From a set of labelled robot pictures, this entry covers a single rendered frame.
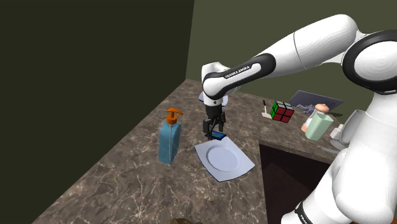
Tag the dark grey flat picture board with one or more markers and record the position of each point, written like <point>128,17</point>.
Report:
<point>310,100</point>

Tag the colourful puzzle cube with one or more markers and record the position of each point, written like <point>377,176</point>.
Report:
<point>281,112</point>

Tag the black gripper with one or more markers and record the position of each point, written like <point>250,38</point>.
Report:
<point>213,112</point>

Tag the pale green cup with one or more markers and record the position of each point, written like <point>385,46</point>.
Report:
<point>318,127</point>

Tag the white square plate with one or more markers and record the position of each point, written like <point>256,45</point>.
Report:
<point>224,158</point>

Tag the peach and white figure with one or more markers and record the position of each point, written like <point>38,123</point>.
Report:
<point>320,108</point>

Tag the blue soap dispenser orange pump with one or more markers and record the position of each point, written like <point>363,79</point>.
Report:
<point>169,141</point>

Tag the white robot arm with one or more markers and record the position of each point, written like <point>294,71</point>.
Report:
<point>322,40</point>

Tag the small white bottle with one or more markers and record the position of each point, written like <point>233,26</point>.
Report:
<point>336,131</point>

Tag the small blue flat box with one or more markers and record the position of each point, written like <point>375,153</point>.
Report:
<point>216,135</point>

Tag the grey flat utensil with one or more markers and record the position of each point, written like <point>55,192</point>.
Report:
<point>330,150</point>

